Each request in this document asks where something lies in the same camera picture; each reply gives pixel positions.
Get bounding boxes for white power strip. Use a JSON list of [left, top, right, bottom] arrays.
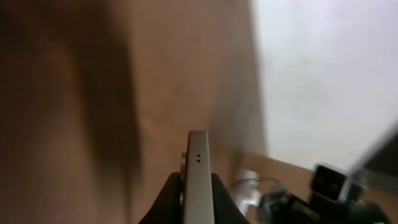
[[231, 170, 261, 216]]

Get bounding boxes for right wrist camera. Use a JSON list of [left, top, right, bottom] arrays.
[[310, 162, 351, 202]]

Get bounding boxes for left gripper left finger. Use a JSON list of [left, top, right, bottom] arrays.
[[139, 172, 182, 224]]

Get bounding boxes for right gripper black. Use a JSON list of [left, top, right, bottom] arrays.
[[257, 187, 391, 224]]

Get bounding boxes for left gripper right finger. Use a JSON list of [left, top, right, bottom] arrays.
[[211, 173, 249, 224]]

